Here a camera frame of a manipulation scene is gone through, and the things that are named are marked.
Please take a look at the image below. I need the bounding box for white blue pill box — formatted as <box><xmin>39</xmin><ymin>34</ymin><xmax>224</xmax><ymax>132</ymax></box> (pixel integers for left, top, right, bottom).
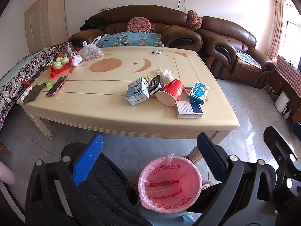
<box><xmin>176</xmin><ymin>101</ymin><xmax>203</xmax><ymax>118</ymax></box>

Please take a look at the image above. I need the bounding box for blue white medicine box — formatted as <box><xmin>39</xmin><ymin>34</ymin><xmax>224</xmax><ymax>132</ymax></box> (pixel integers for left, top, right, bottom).
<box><xmin>188</xmin><ymin>81</ymin><xmax>209</xmax><ymax>105</ymax></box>

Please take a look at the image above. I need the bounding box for purple playing card box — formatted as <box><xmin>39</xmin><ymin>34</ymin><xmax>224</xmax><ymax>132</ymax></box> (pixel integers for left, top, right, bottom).
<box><xmin>184</xmin><ymin>88</ymin><xmax>192</xmax><ymax>96</ymax></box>

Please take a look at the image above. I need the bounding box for red paper cup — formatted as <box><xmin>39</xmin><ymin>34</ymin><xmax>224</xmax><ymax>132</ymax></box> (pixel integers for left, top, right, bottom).
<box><xmin>156</xmin><ymin>79</ymin><xmax>184</xmax><ymax>107</ymax></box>

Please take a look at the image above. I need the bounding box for blue cartoon milk carton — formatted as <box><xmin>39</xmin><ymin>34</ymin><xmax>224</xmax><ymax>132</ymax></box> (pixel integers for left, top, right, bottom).
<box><xmin>126</xmin><ymin>77</ymin><xmax>149</xmax><ymax>106</ymax></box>

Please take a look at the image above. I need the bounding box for black cigarette box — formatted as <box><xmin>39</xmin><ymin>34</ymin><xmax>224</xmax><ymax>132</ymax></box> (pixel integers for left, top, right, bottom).
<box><xmin>148</xmin><ymin>75</ymin><xmax>164</xmax><ymax>96</ymax></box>

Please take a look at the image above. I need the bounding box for white tissue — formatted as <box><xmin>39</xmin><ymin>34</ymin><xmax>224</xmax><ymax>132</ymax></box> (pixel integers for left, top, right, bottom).
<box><xmin>156</xmin><ymin>68</ymin><xmax>174</xmax><ymax>83</ymax></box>

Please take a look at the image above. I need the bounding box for yellow snack wrapper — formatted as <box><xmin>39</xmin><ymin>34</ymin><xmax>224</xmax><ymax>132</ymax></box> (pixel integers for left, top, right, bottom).
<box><xmin>143</xmin><ymin>76</ymin><xmax>151</xmax><ymax>82</ymax></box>

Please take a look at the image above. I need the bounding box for pink lined trash bin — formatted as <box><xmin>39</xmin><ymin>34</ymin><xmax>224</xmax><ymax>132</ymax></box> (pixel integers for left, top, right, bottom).
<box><xmin>138</xmin><ymin>153</ymin><xmax>202</xmax><ymax>214</ymax></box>

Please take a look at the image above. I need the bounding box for person's black trouser leg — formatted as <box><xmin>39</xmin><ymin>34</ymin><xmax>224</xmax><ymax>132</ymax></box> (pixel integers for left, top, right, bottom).
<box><xmin>61</xmin><ymin>142</ymin><xmax>154</xmax><ymax>226</ymax></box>

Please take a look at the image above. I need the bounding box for white small appliance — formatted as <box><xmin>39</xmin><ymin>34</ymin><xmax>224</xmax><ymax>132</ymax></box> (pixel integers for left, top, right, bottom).
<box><xmin>274</xmin><ymin>91</ymin><xmax>291</xmax><ymax>120</ymax></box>

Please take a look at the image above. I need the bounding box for green small lid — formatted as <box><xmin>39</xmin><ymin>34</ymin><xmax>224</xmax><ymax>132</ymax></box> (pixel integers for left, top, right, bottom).
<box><xmin>45</xmin><ymin>81</ymin><xmax>51</xmax><ymax>87</ymax></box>

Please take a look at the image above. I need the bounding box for cream wooden coffee table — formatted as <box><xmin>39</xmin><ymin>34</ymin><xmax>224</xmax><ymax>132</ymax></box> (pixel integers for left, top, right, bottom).
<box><xmin>18</xmin><ymin>47</ymin><xmax>240</xmax><ymax>144</ymax></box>

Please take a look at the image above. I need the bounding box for floral patterned bench cover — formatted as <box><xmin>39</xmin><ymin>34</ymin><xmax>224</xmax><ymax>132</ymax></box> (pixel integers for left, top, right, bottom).
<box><xmin>1</xmin><ymin>44</ymin><xmax>62</xmax><ymax>125</ymax></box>

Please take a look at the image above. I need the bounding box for red tray with green cups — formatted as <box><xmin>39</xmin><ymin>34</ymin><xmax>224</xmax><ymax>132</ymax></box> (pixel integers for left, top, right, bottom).
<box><xmin>50</xmin><ymin>57</ymin><xmax>71</xmax><ymax>78</ymax></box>

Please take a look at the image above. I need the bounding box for small white plastic bag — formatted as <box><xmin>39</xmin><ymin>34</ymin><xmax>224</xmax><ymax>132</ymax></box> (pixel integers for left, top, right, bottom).
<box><xmin>71</xmin><ymin>55</ymin><xmax>82</xmax><ymax>67</ymax></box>

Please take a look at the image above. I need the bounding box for checkered tablecloth side table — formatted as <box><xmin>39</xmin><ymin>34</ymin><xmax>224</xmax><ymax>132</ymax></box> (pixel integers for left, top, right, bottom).
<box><xmin>269</xmin><ymin>56</ymin><xmax>301</xmax><ymax>122</ymax></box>

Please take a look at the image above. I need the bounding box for brown leather armchair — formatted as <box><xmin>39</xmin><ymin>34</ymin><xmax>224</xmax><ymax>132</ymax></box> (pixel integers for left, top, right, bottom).
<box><xmin>196</xmin><ymin>16</ymin><xmax>275</xmax><ymax>89</ymax></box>

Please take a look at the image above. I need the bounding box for plastic bag of peanuts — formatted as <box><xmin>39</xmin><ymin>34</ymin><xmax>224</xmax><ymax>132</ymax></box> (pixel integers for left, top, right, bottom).
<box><xmin>78</xmin><ymin>36</ymin><xmax>104</xmax><ymax>61</ymax></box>

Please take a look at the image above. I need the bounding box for glass jar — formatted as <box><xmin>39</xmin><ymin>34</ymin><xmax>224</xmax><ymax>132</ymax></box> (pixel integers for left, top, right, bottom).
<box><xmin>62</xmin><ymin>41</ymin><xmax>75</xmax><ymax>58</ymax></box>

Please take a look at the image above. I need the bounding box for blue floral sofa cover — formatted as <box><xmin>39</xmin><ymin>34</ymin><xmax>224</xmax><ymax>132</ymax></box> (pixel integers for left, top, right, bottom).
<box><xmin>97</xmin><ymin>31</ymin><xmax>164</xmax><ymax>47</ymax></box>

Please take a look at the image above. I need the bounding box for brown round cushion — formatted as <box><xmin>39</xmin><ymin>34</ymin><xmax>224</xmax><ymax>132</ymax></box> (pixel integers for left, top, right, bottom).
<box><xmin>186</xmin><ymin>10</ymin><xmax>202</xmax><ymax>31</ymax></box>

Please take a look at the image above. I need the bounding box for brown leather long sofa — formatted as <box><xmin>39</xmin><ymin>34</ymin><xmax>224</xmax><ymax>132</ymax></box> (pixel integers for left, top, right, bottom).
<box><xmin>69</xmin><ymin>5</ymin><xmax>203</xmax><ymax>52</ymax></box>

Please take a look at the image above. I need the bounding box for pink round cushion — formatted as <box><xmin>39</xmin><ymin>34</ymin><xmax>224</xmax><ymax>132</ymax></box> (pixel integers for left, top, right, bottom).
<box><xmin>127</xmin><ymin>17</ymin><xmax>151</xmax><ymax>33</ymax></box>

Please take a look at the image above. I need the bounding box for pink curtain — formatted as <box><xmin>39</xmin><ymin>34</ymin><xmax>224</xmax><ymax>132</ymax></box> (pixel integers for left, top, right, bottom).
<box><xmin>268</xmin><ymin>0</ymin><xmax>285</xmax><ymax>59</ymax></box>

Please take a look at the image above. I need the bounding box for cream wall cabinet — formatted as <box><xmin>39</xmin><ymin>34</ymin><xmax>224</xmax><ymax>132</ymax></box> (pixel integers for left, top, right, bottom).
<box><xmin>24</xmin><ymin>0</ymin><xmax>68</xmax><ymax>54</ymax></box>

